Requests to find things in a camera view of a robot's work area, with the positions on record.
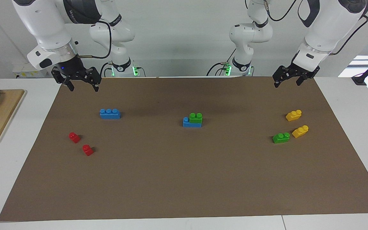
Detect blue three-stud toy block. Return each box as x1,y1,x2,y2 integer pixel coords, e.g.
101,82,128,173
100,109,121,119
183,117,202,128

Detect yellow two-stud toy block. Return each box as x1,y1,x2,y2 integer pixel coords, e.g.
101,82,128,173
285,110,302,122
292,125,309,138

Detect white power strip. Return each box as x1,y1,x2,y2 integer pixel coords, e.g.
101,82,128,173
12,62,49,79

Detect brown paper table mat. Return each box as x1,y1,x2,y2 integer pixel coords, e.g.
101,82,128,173
0,76,368,222

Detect black right base cable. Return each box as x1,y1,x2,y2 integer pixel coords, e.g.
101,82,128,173
100,62,113,77

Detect black base cable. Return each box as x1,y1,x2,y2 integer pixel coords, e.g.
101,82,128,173
100,62,113,77
206,48,237,76

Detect black right arm wrist cable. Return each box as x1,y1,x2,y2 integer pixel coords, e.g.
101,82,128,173
76,20,112,59

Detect black arm wrist cable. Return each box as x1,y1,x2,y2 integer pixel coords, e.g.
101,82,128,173
329,15,368,55
76,20,112,59

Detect black left arm shoulder cable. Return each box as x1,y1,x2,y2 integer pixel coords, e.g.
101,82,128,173
265,0,297,22

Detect black left base cable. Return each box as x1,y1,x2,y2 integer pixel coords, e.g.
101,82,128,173
206,48,237,76

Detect black left arm wrist cable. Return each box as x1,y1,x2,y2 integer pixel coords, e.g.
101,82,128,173
329,15,368,55

